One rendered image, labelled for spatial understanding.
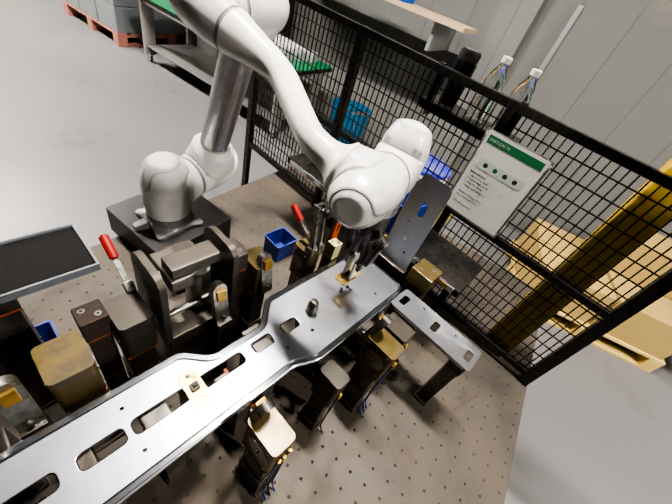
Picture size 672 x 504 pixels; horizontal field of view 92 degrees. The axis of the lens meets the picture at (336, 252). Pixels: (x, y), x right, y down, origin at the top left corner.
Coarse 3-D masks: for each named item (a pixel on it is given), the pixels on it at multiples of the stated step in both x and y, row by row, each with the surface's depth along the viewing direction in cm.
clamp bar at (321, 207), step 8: (320, 208) 89; (320, 216) 93; (328, 216) 89; (312, 224) 94; (320, 224) 95; (312, 232) 95; (320, 232) 97; (312, 240) 96; (320, 240) 98; (312, 248) 98; (320, 248) 100
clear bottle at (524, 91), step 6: (534, 72) 98; (540, 72) 98; (528, 78) 100; (534, 78) 99; (522, 84) 101; (528, 84) 100; (534, 84) 100; (516, 90) 102; (522, 90) 101; (528, 90) 100; (534, 90) 101; (510, 96) 104; (516, 96) 102; (522, 96) 101; (528, 96) 101; (528, 102) 103; (504, 108) 106; (498, 114) 109
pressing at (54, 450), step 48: (288, 288) 94; (336, 288) 99; (384, 288) 105; (288, 336) 83; (336, 336) 87; (144, 384) 66; (240, 384) 71; (48, 432) 57; (96, 432) 59; (144, 432) 61; (192, 432) 63; (0, 480) 51; (96, 480) 54; (144, 480) 56
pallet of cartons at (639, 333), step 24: (528, 240) 296; (552, 240) 279; (576, 240) 291; (648, 240) 256; (552, 264) 251; (624, 264) 261; (624, 288) 254; (576, 312) 257; (648, 312) 239; (624, 336) 253; (648, 336) 245; (624, 360) 262; (648, 360) 254
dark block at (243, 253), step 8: (232, 240) 85; (240, 248) 84; (240, 256) 82; (240, 264) 84; (240, 272) 87; (240, 280) 90; (240, 288) 92; (240, 296) 95; (240, 304) 98; (232, 312) 98; (232, 320) 101; (232, 328) 104; (232, 336) 108
